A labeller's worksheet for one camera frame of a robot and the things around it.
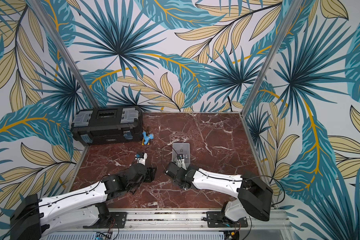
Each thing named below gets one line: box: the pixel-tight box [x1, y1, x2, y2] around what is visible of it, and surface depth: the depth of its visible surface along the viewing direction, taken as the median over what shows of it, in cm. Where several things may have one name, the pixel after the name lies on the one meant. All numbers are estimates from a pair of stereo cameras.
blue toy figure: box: [142, 131, 154, 146], surface depth 103 cm
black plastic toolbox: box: [70, 106, 144, 145], surface depth 94 cm
